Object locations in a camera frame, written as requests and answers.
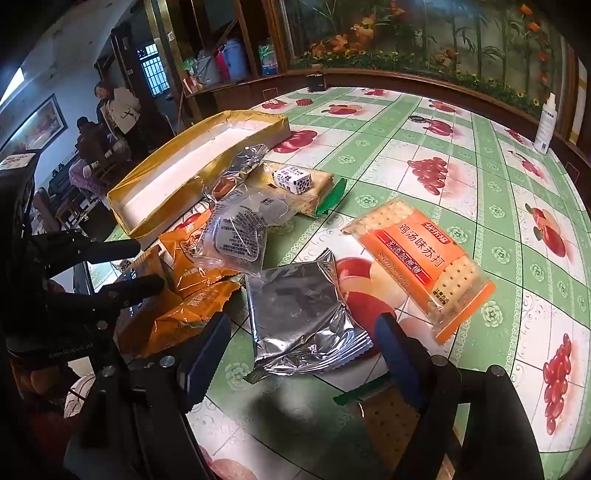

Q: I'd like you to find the blue thermos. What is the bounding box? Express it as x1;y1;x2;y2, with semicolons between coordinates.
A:
224;39;250;81

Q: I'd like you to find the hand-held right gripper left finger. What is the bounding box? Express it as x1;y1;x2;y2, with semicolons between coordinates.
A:
65;313;232;480

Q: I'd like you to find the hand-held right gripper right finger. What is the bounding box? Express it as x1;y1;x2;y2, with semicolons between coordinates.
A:
374;313;546;480

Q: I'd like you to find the large silver foil packet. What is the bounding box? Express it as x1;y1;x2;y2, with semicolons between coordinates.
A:
245;249;375;384

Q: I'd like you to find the small silver foil packet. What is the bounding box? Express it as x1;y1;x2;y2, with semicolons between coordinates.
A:
217;143;271;185

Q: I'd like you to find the barred window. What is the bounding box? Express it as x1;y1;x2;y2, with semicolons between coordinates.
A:
139;44;169;95

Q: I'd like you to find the clear packet with black print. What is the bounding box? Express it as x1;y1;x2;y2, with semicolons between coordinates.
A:
191;187;294;278

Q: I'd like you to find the fruit print green tablecloth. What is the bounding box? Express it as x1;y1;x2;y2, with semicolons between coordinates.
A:
65;85;587;480

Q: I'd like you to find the white spray bottle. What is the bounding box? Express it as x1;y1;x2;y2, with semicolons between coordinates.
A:
533;92;558;154

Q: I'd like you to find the yellow cardboard box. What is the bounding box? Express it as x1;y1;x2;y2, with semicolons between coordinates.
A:
107;110;290;241

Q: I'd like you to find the orange label cracker packet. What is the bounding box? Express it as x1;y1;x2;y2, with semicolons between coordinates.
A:
341;198;497;346

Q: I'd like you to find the flower wall mural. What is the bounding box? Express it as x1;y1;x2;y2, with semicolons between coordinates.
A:
277;0;568;107

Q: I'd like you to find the framed wall picture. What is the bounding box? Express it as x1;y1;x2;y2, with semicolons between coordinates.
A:
0;93;63;153

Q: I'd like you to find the brown orange snack packet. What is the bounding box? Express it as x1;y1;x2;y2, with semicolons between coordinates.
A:
113;247;183;324

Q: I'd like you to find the green cracker packet yellow label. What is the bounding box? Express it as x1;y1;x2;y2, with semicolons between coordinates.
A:
259;161;347;217

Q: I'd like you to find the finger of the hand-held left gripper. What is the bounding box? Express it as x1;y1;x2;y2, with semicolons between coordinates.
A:
34;233;141;265
46;275;166;315

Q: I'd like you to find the small white dotted cube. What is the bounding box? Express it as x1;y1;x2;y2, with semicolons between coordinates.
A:
271;166;314;195

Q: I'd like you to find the wrapped bottle pack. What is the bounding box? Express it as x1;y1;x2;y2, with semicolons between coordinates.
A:
257;39;280;76

